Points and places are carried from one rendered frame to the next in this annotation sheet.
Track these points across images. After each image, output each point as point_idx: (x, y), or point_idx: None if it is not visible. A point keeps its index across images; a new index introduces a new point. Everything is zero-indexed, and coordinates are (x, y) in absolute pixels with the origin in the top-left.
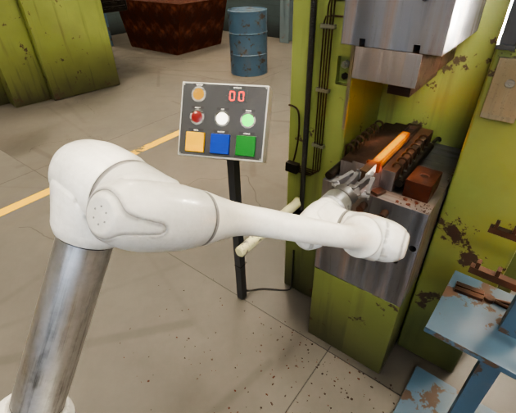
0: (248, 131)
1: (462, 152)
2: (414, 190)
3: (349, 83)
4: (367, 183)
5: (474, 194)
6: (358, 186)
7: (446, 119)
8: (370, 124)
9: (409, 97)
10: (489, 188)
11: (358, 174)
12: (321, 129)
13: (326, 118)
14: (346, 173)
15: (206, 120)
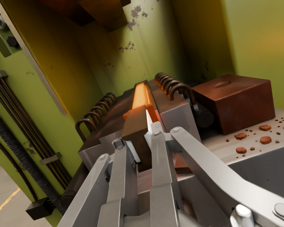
0: None
1: (230, 32)
2: (240, 111)
3: (22, 42)
4: (172, 161)
5: (274, 78)
6: (177, 212)
7: (159, 65)
8: (104, 108)
9: (120, 68)
10: None
11: (126, 152)
12: (36, 133)
13: (33, 115)
14: (85, 178)
15: None
